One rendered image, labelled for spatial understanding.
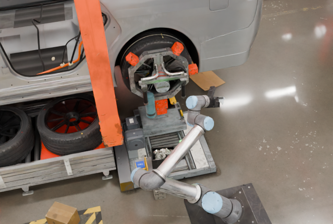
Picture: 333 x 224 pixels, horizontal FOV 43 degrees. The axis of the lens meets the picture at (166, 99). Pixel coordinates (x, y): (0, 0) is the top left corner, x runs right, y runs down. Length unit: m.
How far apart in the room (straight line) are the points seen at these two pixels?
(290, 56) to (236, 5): 2.04
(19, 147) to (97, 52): 1.39
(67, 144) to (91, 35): 1.29
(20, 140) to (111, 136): 0.88
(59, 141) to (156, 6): 1.47
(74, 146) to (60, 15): 1.76
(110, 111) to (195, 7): 1.12
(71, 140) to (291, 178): 2.07
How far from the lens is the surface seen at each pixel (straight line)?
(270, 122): 4.65
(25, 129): 4.09
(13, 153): 4.04
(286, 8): 6.68
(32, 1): 5.37
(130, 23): 3.55
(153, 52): 3.68
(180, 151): 2.84
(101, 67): 3.11
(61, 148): 3.96
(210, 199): 3.15
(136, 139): 3.89
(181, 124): 4.34
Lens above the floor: 3.21
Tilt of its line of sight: 41 degrees down
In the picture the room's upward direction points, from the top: 3 degrees counter-clockwise
